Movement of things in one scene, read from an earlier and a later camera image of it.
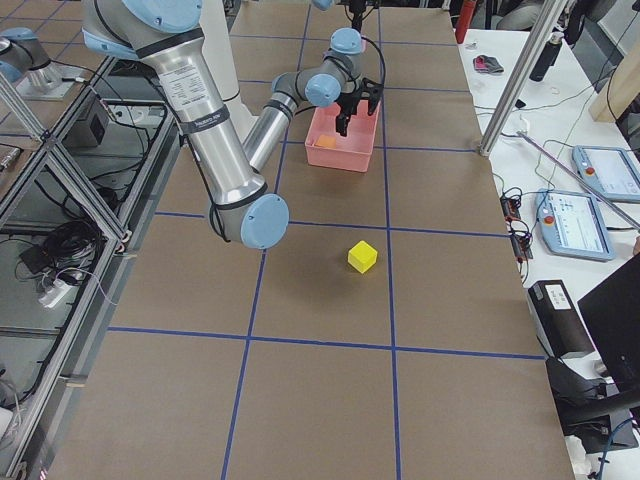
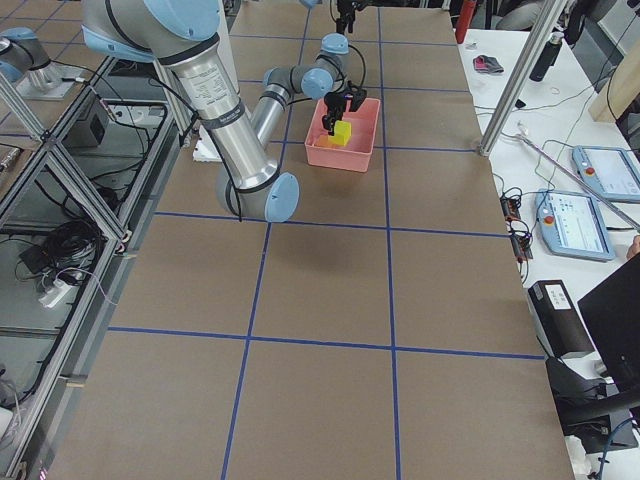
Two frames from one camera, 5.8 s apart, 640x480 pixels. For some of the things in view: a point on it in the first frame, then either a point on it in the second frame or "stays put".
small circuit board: (519, 230) stays put
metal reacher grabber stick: (577, 182) stays put
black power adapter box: (559, 322) stays put
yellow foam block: (362, 257) → (342, 133)
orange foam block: (327, 141) stays put
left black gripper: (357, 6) → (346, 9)
